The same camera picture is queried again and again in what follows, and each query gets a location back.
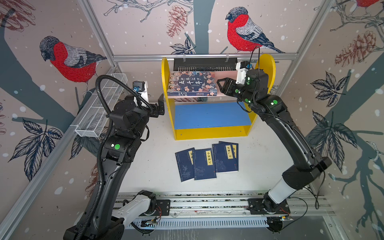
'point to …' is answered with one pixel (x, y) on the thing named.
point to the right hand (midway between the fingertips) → (218, 83)
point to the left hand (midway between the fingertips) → (149, 92)
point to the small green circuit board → (154, 223)
